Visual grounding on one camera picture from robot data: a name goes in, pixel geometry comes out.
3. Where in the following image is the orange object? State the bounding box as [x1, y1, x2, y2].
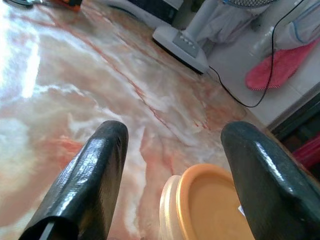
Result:
[48, 0, 83, 13]

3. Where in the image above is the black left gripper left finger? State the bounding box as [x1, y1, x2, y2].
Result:
[18, 119, 130, 240]

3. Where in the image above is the white standing fan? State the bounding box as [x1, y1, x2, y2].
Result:
[151, 0, 277, 75]

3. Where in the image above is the pink cloth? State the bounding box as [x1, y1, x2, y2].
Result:
[244, 38, 320, 91]

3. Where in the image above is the black fan power cable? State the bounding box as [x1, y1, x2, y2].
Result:
[208, 7, 294, 109]

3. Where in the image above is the black box appliance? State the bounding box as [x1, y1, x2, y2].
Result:
[124, 0, 185, 25]

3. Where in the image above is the red plastic item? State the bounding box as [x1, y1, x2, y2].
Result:
[291, 133, 320, 171]

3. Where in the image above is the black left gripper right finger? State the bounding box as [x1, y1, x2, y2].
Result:
[220, 121, 320, 240]

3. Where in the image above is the white cover blue trim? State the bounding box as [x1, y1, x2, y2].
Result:
[274, 0, 320, 51]

